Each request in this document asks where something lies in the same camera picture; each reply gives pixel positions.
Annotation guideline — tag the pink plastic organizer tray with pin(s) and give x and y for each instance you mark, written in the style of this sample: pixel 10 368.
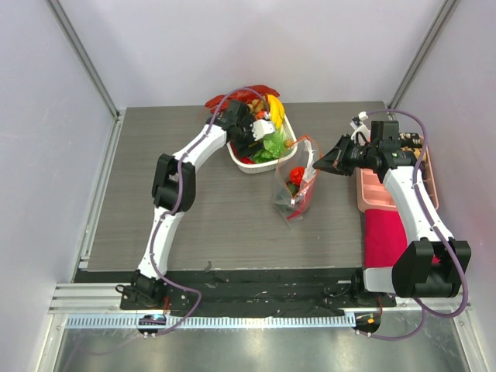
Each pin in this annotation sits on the pink plastic organizer tray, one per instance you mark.
pixel 371 194

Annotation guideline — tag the clear zip bag orange zipper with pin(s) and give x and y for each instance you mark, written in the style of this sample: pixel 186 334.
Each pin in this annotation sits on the clear zip bag orange zipper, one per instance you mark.
pixel 302 153

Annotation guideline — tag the brown longan cluster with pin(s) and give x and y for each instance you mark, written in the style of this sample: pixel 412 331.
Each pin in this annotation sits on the brown longan cluster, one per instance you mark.
pixel 256 106

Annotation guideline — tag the red chili pepper toy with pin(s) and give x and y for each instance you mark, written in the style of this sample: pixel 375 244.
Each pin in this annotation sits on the red chili pepper toy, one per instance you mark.
pixel 300 203

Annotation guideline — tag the yellow banana bunch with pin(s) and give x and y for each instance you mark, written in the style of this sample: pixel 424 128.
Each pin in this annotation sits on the yellow banana bunch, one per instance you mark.
pixel 277 112

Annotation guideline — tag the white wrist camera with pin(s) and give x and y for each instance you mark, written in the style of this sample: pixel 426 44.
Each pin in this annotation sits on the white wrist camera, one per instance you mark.
pixel 361 132
pixel 261 128

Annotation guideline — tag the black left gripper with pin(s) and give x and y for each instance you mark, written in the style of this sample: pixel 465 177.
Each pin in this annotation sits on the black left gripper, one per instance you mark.
pixel 244 150

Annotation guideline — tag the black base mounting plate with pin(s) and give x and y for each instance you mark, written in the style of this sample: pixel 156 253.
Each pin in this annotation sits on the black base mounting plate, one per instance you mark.
pixel 253 293

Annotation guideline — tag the red tomato toy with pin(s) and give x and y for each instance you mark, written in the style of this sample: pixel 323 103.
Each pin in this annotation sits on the red tomato toy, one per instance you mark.
pixel 296 175

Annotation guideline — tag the white plastic fruit basket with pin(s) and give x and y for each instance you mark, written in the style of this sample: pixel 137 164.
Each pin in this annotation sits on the white plastic fruit basket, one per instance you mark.
pixel 289 134

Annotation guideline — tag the white slotted cable duct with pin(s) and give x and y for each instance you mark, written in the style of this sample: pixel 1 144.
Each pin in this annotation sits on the white slotted cable duct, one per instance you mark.
pixel 155 321

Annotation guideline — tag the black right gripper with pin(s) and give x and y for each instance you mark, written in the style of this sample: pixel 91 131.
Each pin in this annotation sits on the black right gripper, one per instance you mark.
pixel 343 153

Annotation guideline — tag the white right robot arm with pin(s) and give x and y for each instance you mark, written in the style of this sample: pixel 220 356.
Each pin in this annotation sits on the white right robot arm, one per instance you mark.
pixel 434 262

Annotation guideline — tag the green lettuce toy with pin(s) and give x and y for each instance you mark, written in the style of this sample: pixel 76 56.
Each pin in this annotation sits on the green lettuce toy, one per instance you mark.
pixel 273 147

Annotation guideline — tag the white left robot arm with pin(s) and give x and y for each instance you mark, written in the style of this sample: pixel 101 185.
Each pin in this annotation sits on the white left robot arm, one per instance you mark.
pixel 174 192

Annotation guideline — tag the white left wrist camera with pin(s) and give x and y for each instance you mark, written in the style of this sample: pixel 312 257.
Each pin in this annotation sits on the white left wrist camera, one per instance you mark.
pixel 261 128

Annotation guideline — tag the red folded cloth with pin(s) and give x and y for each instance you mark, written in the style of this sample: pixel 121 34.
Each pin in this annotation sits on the red folded cloth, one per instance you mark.
pixel 384 238

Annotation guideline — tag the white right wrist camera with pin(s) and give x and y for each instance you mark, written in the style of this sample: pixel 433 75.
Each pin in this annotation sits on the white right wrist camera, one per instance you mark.
pixel 361 132

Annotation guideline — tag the aluminium frame rail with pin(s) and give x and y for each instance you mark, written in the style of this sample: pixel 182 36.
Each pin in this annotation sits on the aluminium frame rail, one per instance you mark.
pixel 82 55

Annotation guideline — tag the red lobster toy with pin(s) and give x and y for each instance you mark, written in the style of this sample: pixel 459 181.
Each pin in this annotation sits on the red lobster toy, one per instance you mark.
pixel 246 95

